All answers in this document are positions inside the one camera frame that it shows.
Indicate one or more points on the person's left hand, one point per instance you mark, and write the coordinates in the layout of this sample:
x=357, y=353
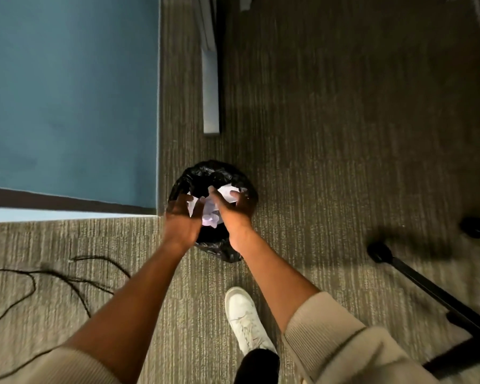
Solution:
x=180, y=227

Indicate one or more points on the person's right hand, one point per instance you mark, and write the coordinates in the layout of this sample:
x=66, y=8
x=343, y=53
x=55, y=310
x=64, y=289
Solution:
x=236, y=217

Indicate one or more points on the person's left fingers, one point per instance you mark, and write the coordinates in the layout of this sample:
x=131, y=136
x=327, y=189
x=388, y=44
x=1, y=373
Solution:
x=184, y=204

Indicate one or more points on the person's right fingers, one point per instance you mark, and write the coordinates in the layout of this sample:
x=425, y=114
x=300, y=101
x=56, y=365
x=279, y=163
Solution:
x=216, y=197

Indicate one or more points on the white paper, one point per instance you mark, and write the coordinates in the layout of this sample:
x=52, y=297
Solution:
x=212, y=213

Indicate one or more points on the person's left forearm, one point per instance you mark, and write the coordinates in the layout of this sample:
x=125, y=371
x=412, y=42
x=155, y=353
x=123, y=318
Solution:
x=134, y=311

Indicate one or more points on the person's right forearm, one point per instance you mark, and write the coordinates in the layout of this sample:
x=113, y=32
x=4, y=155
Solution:
x=270, y=275

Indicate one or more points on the trash bin with black bag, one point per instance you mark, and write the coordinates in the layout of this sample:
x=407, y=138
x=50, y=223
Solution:
x=202, y=175

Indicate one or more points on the long gray desk leg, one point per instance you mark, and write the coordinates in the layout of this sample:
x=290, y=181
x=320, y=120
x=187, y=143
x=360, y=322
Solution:
x=210, y=81

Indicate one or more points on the white sneaker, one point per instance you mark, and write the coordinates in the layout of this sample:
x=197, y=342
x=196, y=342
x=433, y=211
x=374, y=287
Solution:
x=246, y=317

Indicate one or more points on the black trouser leg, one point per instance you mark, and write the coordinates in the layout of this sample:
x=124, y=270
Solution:
x=258, y=367

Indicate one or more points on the person's right beige sleeve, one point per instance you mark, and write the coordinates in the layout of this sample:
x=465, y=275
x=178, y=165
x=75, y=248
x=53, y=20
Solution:
x=344, y=347

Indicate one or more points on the person's beige sleeve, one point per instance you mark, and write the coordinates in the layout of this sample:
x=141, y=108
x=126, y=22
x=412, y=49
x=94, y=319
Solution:
x=64, y=367
x=344, y=347

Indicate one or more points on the short gray furniture leg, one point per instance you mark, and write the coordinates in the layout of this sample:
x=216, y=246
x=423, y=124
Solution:
x=245, y=1

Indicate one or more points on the person's left beige sleeve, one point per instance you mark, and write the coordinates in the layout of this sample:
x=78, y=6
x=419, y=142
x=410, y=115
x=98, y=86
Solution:
x=64, y=367

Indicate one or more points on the black office chair base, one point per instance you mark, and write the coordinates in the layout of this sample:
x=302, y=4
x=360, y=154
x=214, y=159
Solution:
x=436, y=293

